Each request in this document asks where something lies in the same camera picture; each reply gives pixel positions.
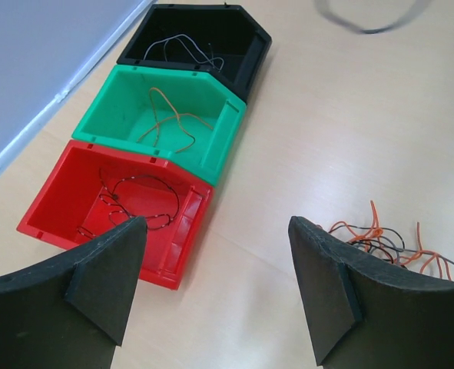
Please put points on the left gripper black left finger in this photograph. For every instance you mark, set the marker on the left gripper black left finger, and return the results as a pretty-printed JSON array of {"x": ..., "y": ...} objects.
[{"x": 72, "y": 310}]

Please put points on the red plastic bin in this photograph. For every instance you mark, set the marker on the red plastic bin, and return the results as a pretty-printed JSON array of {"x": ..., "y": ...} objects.
[{"x": 93, "y": 188}]

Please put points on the black plastic bin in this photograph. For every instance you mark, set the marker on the black plastic bin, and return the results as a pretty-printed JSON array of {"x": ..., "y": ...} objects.
[{"x": 222, "y": 40}]

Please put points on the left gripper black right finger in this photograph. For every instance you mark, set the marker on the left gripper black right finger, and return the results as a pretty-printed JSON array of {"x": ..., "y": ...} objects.
[{"x": 362, "y": 312}]

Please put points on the green plastic bin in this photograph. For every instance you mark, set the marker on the green plastic bin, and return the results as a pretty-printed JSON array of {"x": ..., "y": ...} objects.
[{"x": 186, "y": 117}]

